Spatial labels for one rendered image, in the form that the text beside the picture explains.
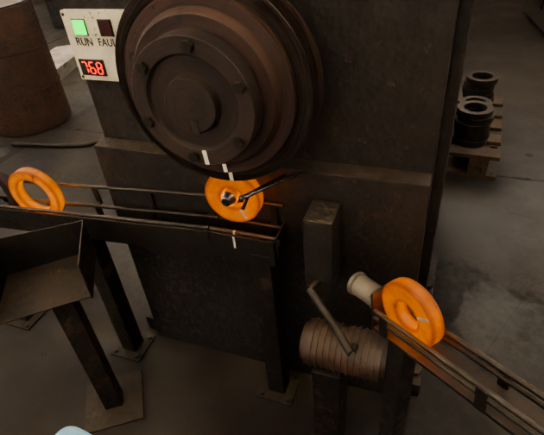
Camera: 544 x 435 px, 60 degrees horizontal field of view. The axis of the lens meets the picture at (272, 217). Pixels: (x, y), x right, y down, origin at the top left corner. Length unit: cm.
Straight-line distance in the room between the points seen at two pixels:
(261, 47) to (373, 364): 77
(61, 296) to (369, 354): 83
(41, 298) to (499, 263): 182
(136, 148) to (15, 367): 111
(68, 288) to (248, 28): 86
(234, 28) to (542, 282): 174
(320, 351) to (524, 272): 129
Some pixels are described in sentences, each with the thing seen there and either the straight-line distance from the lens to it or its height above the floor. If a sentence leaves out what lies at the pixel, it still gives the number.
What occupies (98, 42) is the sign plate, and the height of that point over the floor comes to 116.
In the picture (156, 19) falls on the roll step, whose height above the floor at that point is 127.
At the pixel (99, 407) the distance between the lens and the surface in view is 190.
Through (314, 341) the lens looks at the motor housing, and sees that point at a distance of 124.
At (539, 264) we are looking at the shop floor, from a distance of 238.
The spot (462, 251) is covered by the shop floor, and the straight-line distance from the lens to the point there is 234.
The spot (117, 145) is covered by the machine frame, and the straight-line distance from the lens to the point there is 147.
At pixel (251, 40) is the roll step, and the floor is 123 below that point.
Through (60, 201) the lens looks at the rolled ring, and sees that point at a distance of 165.
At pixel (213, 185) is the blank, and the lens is 122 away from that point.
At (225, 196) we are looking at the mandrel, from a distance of 119.
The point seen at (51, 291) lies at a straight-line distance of 146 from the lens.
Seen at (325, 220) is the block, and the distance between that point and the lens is 114.
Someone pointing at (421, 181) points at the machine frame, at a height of 87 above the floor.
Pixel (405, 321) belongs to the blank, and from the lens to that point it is 109.
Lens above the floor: 150
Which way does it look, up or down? 37 degrees down
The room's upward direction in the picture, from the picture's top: 6 degrees counter-clockwise
